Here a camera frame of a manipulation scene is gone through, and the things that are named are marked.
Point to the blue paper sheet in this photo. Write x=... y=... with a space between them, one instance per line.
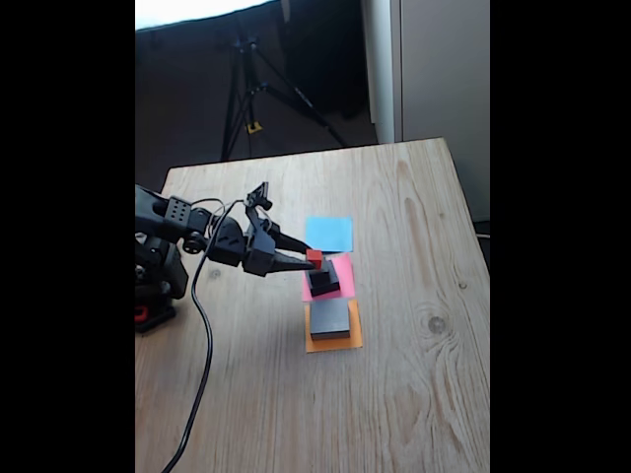
x=329 y=235

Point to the red and black table clamp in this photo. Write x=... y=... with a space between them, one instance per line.
x=155 y=317

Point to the pink paper sheet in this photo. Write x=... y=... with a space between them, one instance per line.
x=347 y=276

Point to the large grey foam block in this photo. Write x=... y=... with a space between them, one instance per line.
x=329 y=317

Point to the small black foam block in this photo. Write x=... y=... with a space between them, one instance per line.
x=319 y=278

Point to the white cabinet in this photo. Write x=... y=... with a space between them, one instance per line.
x=443 y=74

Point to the red cube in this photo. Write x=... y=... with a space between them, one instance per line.
x=314 y=257

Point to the medium dark foam block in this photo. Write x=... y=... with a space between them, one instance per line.
x=332 y=281

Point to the orange paper sheet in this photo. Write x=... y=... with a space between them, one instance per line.
x=356 y=330

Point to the black tripod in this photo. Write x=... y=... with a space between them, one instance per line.
x=245 y=79

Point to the yellow tape marker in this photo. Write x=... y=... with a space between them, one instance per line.
x=253 y=128

